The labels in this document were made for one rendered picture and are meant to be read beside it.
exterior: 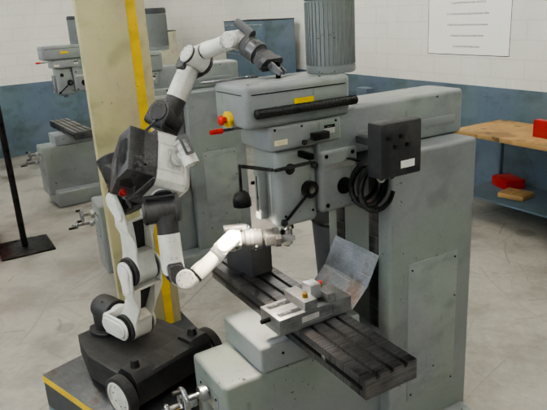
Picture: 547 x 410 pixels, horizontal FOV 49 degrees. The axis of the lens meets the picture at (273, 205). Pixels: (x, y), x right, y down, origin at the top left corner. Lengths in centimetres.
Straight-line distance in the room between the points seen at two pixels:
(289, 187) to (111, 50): 189
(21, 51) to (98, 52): 731
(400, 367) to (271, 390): 63
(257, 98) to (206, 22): 995
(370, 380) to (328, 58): 121
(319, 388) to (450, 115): 135
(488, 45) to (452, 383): 462
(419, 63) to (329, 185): 553
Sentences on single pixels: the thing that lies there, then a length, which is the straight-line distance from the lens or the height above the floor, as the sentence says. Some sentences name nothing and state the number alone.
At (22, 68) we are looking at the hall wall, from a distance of 1116.
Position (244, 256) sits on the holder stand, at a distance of 287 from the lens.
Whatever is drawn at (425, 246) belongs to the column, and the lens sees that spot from 273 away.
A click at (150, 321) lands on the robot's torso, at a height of 70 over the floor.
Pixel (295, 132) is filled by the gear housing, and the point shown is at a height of 169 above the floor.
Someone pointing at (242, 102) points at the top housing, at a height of 183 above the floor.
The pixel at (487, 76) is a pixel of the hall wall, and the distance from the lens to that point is 714.
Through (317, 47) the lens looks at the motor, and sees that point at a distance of 242.
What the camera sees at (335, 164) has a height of 153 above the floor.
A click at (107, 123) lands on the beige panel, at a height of 153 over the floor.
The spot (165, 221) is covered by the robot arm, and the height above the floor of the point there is 138.
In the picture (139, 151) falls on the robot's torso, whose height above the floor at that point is 164.
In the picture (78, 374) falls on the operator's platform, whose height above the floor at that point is 40.
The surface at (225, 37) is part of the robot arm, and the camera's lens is 245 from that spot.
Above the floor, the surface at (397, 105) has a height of 173.
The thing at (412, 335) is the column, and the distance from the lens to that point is 286.
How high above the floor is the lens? 214
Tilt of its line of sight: 18 degrees down
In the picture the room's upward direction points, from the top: 3 degrees counter-clockwise
